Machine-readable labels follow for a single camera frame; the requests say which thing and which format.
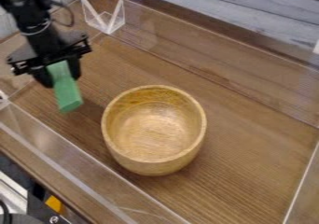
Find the green rectangular block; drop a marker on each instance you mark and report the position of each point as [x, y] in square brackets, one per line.
[67, 92]

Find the black device with yellow label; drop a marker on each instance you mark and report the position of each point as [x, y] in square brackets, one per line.
[43, 210]

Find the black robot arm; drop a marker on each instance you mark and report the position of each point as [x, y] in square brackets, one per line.
[33, 20]

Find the clear acrylic corner bracket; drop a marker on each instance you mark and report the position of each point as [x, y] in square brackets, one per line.
[105, 22]

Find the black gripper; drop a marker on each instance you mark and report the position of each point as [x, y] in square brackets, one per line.
[29, 60]

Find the brown wooden bowl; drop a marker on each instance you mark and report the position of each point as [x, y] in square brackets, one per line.
[153, 127]

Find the clear acrylic tray wall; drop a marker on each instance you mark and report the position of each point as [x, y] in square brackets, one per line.
[88, 187]

